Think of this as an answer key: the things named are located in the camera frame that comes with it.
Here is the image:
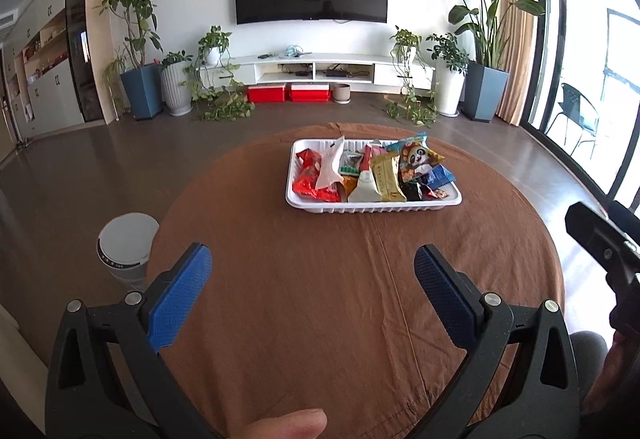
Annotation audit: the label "trailing vine in white pot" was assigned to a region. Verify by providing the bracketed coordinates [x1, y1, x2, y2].
[185, 25, 256, 122]
[385, 25, 438, 127]

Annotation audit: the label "white plastic tray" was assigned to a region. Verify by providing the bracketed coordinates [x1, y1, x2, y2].
[285, 136, 463, 216]

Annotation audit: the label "silver white snack packet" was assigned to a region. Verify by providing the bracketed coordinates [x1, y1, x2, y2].
[347, 169, 382, 203]

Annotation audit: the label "gold snack packet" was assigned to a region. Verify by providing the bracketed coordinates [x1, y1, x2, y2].
[370, 153, 407, 203]

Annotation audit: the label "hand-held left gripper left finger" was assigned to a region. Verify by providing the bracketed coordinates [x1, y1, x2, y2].
[45, 241, 221, 439]

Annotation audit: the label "broad-leaf plant in blue pot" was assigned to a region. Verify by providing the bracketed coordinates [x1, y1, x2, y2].
[420, 0, 546, 123]

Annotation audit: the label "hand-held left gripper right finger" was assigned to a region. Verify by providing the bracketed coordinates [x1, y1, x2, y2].
[414, 244, 581, 439]

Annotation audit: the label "leafy tree in blue pot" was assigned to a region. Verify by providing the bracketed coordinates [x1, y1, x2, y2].
[95, 0, 165, 121]

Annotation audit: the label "plant in tall white pot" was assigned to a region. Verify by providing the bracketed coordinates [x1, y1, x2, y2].
[426, 33, 471, 116]

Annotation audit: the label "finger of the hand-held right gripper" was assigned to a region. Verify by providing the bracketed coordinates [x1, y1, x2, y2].
[606, 202, 640, 240]
[565, 202, 640, 290]

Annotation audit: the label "dark glass cabinet panel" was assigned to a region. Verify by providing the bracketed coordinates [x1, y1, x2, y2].
[65, 0, 106, 123]

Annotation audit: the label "person's right hand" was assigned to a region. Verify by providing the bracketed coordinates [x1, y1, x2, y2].
[582, 331, 640, 415]

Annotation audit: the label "cream leather chair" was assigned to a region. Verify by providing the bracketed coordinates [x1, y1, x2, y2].
[0, 304, 56, 439]

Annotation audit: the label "red snack packet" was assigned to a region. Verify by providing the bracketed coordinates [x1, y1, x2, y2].
[292, 148, 341, 204]

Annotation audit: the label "black mesh chair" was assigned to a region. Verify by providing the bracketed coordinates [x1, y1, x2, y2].
[570, 331, 608, 400]

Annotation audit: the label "brown tablecloth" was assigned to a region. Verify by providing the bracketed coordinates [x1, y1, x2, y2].
[145, 122, 566, 439]

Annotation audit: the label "black-framed sliding glass door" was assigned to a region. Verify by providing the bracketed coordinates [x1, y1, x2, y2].
[520, 0, 640, 220]

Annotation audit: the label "red storage box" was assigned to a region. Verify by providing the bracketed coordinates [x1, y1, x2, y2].
[289, 83, 332, 102]
[247, 83, 287, 103]

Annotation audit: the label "black balcony chair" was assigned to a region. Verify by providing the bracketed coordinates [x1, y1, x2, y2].
[545, 82, 601, 159]

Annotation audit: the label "white round bin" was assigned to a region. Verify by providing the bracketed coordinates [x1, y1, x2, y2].
[96, 213, 161, 292]

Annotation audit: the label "plant in ribbed white pot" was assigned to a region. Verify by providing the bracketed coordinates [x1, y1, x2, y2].
[159, 50, 193, 116]

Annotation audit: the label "beige curtain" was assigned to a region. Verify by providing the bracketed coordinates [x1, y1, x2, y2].
[495, 0, 538, 126]

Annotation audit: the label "person's left hand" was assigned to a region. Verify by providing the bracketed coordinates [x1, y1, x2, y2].
[227, 408, 328, 439]

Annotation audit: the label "white floating tv cabinet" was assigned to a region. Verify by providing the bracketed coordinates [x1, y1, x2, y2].
[196, 52, 437, 85]

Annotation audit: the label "white wall cabinets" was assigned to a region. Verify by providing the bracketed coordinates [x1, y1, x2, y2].
[0, 0, 86, 145]

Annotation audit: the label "light blue snack packet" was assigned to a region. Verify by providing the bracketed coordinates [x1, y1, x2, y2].
[385, 132, 446, 183]

